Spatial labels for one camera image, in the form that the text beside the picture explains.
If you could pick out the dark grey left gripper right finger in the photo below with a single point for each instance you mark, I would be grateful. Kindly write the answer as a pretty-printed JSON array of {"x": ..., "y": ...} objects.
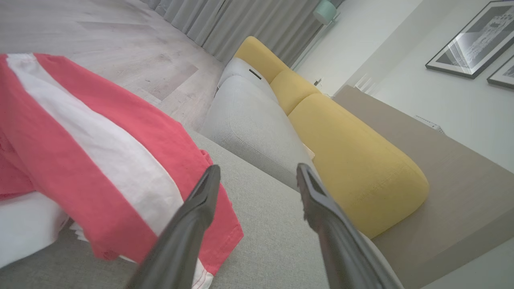
[{"x": 341, "y": 257}]

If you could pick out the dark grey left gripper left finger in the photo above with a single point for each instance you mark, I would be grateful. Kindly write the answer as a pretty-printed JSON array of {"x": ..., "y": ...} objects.
[{"x": 180, "y": 249}]

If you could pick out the red shirt with white trim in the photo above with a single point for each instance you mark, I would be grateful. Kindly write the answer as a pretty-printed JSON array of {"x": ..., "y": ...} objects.
[{"x": 24, "y": 228}]

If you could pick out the red shorts with white stripe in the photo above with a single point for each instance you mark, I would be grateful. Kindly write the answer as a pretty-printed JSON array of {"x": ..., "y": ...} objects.
[{"x": 60, "y": 140}]

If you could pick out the large grey sofa seat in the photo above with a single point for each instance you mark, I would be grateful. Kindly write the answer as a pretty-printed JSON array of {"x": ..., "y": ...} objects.
[{"x": 273, "y": 241}]

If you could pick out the long yellow sofa back cushion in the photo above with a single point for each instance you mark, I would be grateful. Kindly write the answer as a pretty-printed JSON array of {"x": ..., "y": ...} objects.
[{"x": 353, "y": 160}]

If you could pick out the brown wooden console table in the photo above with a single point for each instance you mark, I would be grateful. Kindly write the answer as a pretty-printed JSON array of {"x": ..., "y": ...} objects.
[{"x": 441, "y": 180}]

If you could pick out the light grey sofa seat cushion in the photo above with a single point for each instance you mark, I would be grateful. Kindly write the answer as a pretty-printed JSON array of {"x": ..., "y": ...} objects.
[{"x": 249, "y": 128}]

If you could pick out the white ribbed device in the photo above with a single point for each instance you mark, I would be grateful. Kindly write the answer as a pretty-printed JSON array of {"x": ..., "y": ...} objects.
[{"x": 431, "y": 125}]

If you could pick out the small yellow sofa back cushion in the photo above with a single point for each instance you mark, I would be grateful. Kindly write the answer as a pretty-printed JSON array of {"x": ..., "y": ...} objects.
[
  {"x": 293, "y": 90},
  {"x": 257, "y": 56}
]

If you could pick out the white slatted object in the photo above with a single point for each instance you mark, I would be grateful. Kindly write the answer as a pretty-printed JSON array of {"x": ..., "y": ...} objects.
[{"x": 365, "y": 85}]

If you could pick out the black sofa label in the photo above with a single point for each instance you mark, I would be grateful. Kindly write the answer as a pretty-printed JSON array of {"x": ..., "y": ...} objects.
[{"x": 255, "y": 74}]

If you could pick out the small grey sofa seat cushion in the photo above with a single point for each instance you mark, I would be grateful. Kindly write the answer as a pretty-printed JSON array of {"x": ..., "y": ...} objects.
[{"x": 241, "y": 68}]

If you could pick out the grey pleated curtain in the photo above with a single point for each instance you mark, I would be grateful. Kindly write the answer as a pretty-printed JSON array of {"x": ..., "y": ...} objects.
[{"x": 241, "y": 24}]

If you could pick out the small black framed picture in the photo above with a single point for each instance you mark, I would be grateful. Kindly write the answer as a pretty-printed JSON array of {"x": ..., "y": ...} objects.
[{"x": 505, "y": 74}]

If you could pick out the floor lamp with teal shade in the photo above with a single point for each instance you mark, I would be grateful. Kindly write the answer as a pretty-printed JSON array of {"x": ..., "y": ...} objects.
[{"x": 324, "y": 12}]

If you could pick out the large black framed picture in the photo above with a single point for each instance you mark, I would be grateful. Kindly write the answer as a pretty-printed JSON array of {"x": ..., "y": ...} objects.
[{"x": 474, "y": 40}]

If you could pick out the small white wall socket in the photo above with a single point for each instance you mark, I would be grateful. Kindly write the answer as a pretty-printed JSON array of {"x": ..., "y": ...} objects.
[{"x": 319, "y": 82}]

